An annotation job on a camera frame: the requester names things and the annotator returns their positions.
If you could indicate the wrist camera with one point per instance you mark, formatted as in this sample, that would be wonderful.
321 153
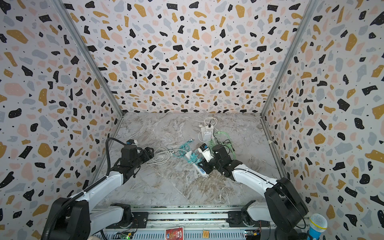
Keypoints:
205 151
132 142

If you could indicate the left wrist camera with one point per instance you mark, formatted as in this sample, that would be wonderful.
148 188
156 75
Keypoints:
132 142

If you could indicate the red snack packet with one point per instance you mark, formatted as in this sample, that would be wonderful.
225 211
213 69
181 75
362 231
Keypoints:
174 233

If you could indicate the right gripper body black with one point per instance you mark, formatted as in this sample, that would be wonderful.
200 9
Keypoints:
213 165

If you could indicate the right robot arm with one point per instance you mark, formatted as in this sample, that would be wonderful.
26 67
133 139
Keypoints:
285 208

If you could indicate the white rectangular charger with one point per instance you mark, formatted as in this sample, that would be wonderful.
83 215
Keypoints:
207 136

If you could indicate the black round object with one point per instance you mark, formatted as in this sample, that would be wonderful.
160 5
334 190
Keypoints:
286 234

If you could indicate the large colourful power strip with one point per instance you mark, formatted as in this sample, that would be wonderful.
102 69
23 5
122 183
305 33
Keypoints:
211 143

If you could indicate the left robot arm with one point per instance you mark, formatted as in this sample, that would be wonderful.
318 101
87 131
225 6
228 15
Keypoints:
71 218

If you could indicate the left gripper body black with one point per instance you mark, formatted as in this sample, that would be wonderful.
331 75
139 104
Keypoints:
141 158

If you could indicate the small white blue power strip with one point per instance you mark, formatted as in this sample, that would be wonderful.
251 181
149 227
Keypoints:
194 159

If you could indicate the blue toy microphone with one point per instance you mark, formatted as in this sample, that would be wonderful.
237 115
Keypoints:
318 224

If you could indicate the small yellow tag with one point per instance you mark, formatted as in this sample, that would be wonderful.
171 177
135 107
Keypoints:
206 234

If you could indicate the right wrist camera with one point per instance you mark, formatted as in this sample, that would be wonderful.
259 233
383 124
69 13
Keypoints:
205 151

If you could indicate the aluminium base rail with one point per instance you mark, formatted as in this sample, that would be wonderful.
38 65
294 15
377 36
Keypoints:
153 220

